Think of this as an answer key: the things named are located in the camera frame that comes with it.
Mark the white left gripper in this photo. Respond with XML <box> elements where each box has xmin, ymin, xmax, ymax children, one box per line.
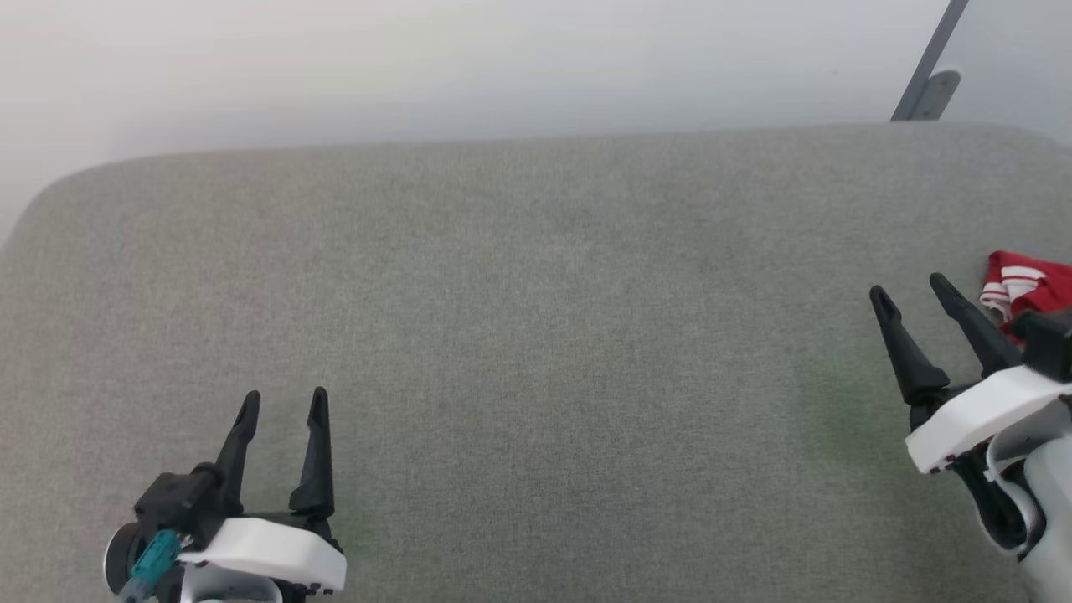
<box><xmin>178</xmin><ymin>386</ymin><xmax>348</xmax><ymax>596</ymax></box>

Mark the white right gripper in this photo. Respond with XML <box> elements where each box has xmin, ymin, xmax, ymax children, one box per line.
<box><xmin>868</xmin><ymin>272</ymin><xmax>1072</xmax><ymax>475</ymax></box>

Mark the red white basketball jersey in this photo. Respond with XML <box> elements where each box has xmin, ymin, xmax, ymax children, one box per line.
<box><xmin>979</xmin><ymin>250</ymin><xmax>1072</xmax><ymax>346</ymax></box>

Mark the grey fabric sofa cushion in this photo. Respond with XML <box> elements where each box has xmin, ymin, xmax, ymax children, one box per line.
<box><xmin>0</xmin><ymin>121</ymin><xmax>1072</xmax><ymax>603</ymax></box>

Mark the grey metal bar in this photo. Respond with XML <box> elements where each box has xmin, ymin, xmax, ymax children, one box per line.
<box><xmin>889</xmin><ymin>0</ymin><xmax>971</xmax><ymax>123</ymax></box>

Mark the teal left camera connector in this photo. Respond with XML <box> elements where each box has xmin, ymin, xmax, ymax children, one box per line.
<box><xmin>117</xmin><ymin>529</ymin><xmax>183</xmax><ymax>603</ymax></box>

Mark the grey metal mounting bracket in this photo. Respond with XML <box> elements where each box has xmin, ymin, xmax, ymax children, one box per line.
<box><xmin>909</xmin><ymin>70</ymin><xmax>962</xmax><ymax>123</ymax></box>

